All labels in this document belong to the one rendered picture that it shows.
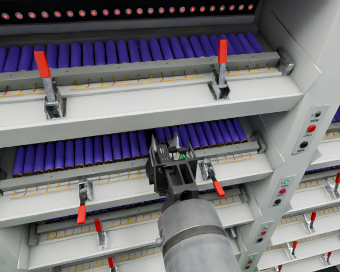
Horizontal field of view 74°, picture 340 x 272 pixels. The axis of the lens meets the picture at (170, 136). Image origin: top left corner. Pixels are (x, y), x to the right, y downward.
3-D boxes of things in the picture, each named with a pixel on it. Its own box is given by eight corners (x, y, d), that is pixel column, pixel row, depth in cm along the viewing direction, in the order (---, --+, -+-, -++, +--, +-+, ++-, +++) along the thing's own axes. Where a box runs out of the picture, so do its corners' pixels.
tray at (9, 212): (266, 178, 57) (285, 161, 49) (-1, 228, 46) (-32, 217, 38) (237, 116, 68) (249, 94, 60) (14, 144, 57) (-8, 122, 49)
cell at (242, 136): (237, 122, 60) (246, 142, 57) (230, 123, 60) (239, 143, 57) (239, 117, 59) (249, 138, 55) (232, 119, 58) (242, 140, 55)
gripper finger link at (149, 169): (163, 149, 48) (175, 179, 41) (163, 155, 49) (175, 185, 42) (141, 153, 47) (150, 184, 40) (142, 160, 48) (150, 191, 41)
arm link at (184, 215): (221, 252, 34) (158, 266, 33) (210, 223, 38) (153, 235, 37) (230, 219, 29) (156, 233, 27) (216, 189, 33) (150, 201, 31)
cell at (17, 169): (27, 150, 51) (24, 176, 48) (19, 151, 51) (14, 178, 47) (24, 146, 50) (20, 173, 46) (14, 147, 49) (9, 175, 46)
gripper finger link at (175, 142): (178, 119, 50) (187, 145, 42) (178, 140, 53) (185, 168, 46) (164, 120, 49) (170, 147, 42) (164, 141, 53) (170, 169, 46)
